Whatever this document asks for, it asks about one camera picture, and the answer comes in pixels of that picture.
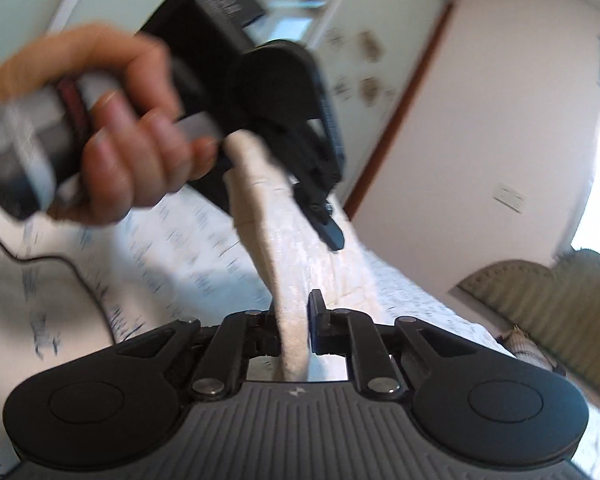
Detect black cable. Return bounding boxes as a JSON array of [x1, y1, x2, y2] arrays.
[[0, 210, 118, 343]]

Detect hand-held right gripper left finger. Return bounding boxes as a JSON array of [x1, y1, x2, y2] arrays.
[[114, 304, 282, 402]]

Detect cream pants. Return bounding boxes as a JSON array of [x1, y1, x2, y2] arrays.
[[222, 129, 381, 382]]

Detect brown wooden frame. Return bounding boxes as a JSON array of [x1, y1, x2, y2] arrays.
[[342, 0, 478, 218]]

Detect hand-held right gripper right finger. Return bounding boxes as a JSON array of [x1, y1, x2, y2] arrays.
[[306, 289, 512, 396]]

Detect green padded headboard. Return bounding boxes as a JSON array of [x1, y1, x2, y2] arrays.
[[455, 249, 600, 413]]

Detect person's left hand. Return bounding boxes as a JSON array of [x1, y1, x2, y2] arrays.
[[0, 22, 217, 224]]

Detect striped pillow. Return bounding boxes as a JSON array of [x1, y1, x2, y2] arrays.
[[500, 325, 567, 377]]

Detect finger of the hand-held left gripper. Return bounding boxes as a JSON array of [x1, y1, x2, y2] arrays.
[[294, 179, 345, 252]]

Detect white script-print blanket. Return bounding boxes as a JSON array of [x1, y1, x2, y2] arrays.
[[0, 170, 531, 480]]

